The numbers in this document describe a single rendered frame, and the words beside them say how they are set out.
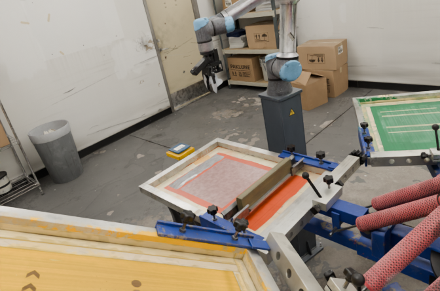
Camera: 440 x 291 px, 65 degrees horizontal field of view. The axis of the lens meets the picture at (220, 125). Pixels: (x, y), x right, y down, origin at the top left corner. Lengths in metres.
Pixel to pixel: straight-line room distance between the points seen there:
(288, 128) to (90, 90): 3.44
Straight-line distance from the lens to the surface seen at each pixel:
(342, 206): 1.37
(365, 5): 5.25
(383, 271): 1.03
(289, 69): 1.85
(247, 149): 1.93
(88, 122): 5.06
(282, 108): 2.01
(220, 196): 1.65
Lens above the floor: 1.88
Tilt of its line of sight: 23 degrees down
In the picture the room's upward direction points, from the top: 12 degrees counter-clockwise
